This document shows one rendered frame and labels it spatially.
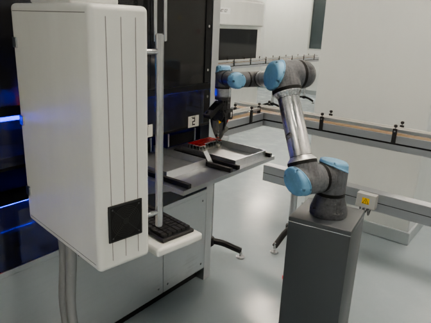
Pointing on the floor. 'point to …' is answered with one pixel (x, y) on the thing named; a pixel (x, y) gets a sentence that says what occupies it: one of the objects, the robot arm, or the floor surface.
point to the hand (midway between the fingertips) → (217, 136)
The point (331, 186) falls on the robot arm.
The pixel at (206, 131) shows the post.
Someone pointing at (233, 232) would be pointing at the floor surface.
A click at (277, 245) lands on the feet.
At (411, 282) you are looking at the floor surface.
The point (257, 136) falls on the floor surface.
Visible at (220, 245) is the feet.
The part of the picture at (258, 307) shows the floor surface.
